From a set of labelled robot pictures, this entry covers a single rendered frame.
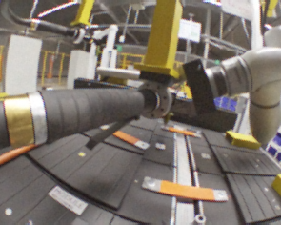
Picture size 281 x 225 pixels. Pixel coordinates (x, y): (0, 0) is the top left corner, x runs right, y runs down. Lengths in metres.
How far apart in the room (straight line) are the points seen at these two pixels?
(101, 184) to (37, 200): 0.09
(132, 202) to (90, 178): 0.07
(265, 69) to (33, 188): 0.44
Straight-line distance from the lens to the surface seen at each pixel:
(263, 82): 0.32
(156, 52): 0.27
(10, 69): 4.42
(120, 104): 0.15
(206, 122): 0.64
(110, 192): 0.18
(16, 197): 0.20
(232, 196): 0.27
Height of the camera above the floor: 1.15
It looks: 15 degrees down
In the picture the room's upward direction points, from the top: 11 degrees clockwise
